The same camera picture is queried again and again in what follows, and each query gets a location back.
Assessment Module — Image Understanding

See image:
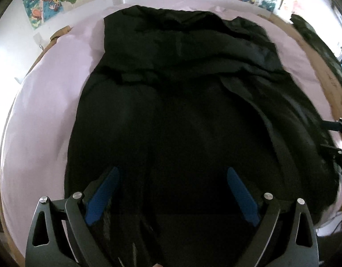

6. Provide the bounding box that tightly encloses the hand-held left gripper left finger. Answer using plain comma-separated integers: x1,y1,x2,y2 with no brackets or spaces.
25,166,121,267

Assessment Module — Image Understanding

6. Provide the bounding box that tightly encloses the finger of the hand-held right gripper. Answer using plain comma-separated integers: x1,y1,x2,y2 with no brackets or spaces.
320,143,342,156
321,118,342,138

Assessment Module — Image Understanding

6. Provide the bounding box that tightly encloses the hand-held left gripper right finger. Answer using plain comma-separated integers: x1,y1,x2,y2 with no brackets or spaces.
227,167,319,267

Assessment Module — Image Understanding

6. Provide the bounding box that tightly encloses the black padded jacket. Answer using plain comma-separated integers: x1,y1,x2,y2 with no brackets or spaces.
64,5,342,267

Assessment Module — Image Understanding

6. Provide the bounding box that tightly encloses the dark green garment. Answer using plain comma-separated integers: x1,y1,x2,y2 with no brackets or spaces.
290,13,342,89

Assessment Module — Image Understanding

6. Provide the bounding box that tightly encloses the pink bed sheet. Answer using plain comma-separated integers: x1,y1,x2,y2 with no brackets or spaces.
0,1,342,262

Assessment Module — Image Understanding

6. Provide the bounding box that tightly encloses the group of colourful wall drawings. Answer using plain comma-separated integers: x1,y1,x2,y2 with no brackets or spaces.
21,0,327,31

